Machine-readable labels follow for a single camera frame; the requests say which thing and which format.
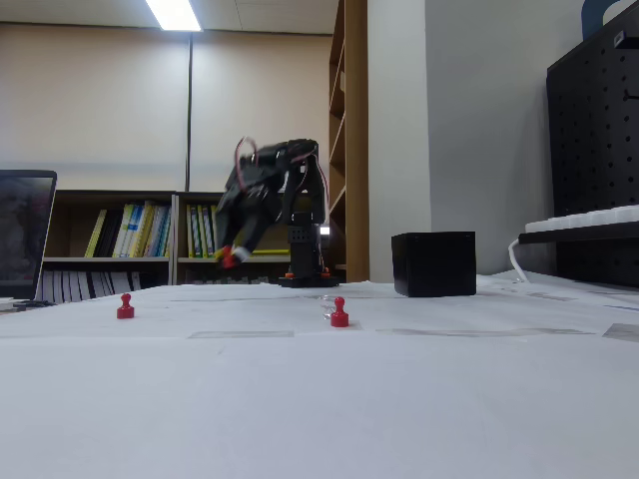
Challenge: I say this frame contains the black square bin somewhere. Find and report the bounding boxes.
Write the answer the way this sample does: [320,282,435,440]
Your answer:
[390,231,478,299]

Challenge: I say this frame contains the yellow binder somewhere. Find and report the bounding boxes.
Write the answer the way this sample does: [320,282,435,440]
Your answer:
[209,204,221,259]

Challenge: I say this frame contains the green white binder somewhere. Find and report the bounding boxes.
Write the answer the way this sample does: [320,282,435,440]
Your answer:
[197,204,214,259]
[186,204,201,259]

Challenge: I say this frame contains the low wooden bookshelf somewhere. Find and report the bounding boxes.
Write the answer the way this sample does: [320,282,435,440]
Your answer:
[174,191,296,286]
[42,189,179,303]

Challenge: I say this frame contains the light blue book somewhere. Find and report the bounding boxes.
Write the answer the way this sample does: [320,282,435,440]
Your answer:
[149,204,173,259]

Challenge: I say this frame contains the clear tape strip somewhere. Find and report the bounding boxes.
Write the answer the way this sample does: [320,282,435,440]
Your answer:
[601,322,639,343]
[373,326,596,341]
[187,329,296,341]

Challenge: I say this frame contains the tall wooden bookshelf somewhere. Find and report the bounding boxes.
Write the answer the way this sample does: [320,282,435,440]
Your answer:
[327,0,369,283]

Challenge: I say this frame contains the white blue book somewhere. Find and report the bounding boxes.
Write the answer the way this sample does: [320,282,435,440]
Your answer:
[112,203,137,259]

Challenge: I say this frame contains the thin yellow book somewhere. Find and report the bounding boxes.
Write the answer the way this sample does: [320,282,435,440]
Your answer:
[83,209,109,259]

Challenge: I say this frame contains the taped white paper cover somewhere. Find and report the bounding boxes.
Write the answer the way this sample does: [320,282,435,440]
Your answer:
[0,268,639,479]

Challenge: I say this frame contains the ceiling light panel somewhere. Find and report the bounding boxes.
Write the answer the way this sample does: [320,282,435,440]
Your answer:
[144,0,205,34]

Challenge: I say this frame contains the laptop screen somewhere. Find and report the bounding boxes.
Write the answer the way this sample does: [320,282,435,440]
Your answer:
[0,169,59,301]

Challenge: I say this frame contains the black perforated board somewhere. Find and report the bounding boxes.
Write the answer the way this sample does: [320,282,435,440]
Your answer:
[545,14,639,289]

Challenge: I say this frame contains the white power strip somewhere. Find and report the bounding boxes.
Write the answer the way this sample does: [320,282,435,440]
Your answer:
[523,204,639,235]

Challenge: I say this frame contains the dark blue rounded object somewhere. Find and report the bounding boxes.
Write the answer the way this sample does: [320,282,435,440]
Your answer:
[581,0,639,42]

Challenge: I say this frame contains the dark wall conduit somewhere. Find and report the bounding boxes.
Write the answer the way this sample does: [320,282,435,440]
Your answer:
[185,30,195,194]

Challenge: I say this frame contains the white power cable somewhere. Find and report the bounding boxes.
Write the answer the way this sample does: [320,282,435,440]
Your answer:
[507,237,531,284]

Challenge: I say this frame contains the black shelf rail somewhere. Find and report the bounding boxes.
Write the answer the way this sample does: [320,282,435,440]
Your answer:
[517,227,639,246]

